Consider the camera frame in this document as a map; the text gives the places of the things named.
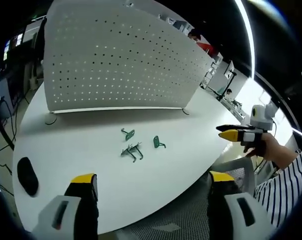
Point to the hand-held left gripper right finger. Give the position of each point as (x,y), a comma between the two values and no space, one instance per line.
(241,212)

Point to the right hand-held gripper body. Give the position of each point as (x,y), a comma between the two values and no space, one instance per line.
(262,116)

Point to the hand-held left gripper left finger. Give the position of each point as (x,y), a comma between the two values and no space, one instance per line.
(66,212)

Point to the green hook assembly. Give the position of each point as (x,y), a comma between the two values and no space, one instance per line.
(157,142)
(137,155)
(128,150)
(129,135)

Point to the white perforated mounting plate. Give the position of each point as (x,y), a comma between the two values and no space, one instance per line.
(123,65)

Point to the person's right hand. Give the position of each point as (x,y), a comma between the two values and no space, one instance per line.
(264,147)

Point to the black tripod stand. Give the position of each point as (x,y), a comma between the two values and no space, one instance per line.
(223,87)

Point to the person's striped shirt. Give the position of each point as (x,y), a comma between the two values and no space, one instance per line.
(286,197)

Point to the black oval pad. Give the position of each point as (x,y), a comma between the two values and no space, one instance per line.
(28,176)

